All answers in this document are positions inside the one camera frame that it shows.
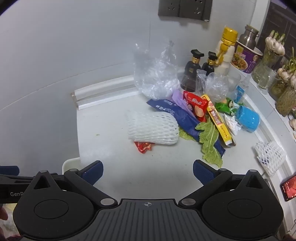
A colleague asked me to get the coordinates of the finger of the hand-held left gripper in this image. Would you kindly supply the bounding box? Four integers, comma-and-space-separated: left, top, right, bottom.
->
0, 175, 58, 186
0, 165, 20, 176

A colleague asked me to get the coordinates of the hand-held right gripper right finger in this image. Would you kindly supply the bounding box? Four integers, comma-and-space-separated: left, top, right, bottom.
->
179, 159, 266, 207

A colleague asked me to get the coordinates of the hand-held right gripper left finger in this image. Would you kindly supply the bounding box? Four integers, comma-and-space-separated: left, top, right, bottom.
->
30, 160, 118, 207

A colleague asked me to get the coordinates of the white trash bin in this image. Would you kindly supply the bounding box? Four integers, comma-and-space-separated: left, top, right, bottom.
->
62, 158, 81, 173

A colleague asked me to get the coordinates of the green cabbage leaf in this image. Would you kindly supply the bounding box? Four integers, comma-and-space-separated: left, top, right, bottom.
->
195, 116, 223, 168
179, 127, 201, 142

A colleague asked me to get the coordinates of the long yellow box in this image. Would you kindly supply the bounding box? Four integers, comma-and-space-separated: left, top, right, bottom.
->
201, 94, 237, 147

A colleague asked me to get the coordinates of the dark blue snack packet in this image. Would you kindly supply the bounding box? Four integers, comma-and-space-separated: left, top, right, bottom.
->
146, 98, 226, 163

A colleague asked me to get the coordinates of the green chip packet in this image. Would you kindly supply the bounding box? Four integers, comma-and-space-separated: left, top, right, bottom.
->
215, 97, 243, 116

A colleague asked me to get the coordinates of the red cracker packet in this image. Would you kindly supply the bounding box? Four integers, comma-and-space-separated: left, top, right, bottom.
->
183, 91, 208, 122

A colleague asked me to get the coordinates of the purple rubber glove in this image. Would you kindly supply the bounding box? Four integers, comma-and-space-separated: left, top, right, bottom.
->
172, 89, 197, 121

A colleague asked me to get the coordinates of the person's left hand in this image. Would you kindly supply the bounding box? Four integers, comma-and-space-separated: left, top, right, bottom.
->
0, 205, 9, 221

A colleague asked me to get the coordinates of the white crumpled tissue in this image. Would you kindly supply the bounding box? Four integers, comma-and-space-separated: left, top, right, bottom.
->
223, 113, 242, 136

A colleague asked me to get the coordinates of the small red wrapper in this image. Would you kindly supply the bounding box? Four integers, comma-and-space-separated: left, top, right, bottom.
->
134, 141, 155, 154

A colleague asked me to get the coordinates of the white foam fruit net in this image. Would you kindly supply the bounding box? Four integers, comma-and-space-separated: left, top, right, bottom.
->
255, 141, 287, 177
126, 111, 180, 145

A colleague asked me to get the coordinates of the blue cup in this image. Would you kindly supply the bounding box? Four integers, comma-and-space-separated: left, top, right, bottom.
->
236, 105, 260, 133

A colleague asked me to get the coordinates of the black smartphone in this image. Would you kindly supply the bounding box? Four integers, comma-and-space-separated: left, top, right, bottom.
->
280, 173, 296, 202

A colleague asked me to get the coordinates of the small clear plastic bag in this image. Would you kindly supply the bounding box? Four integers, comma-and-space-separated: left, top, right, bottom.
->
196, 69, 230, 98

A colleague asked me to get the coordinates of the clear bottle blue label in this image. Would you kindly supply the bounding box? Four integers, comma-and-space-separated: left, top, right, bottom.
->
233, 75, 251, 103

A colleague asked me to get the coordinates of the clear drinking glass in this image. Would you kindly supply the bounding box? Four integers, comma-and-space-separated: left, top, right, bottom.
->
228, 73, 242, 93

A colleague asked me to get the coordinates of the loose garlic bulb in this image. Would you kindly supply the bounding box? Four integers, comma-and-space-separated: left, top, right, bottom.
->
289, 118, 296, 141

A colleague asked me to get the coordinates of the dark sauce bottle gold neck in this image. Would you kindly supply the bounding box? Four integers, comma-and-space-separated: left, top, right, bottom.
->
180, 49, 205, 92
201, 51, 218, 77

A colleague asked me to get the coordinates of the large clear plastic bag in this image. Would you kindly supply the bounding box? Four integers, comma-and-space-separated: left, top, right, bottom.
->
133, 40, 181, 99

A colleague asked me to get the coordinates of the purple instant noodle cup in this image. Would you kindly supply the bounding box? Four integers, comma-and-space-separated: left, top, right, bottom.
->
231, 41, 263, 75

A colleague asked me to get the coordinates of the white bottle yellow cap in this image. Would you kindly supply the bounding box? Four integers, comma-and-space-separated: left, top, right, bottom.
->
214, 27, 238, 76

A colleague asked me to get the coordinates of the steel flask bottle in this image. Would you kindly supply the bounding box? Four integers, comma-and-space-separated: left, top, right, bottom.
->
238, 24, 259, 50

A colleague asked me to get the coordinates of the dark grey socket with flap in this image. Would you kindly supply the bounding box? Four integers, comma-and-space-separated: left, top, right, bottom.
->
179, 0, 213, 23

